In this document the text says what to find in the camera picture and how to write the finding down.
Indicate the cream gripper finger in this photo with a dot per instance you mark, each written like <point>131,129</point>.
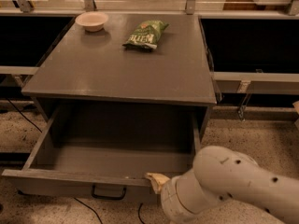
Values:
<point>157,181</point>

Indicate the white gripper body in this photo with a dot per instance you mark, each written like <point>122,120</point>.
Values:
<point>169,192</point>

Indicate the grey top drawer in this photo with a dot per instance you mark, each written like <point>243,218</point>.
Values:
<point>104,151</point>

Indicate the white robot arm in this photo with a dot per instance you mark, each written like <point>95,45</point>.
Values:
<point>218,175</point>

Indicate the grey drawer cabinet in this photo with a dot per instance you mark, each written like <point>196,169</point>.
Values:
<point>100,88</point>

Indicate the green chip bag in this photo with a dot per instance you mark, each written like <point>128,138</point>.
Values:
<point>146,35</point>

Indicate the white bowl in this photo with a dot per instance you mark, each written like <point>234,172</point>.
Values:
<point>92,21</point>

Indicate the grey metal railing frame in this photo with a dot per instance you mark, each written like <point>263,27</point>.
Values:
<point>256,80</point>

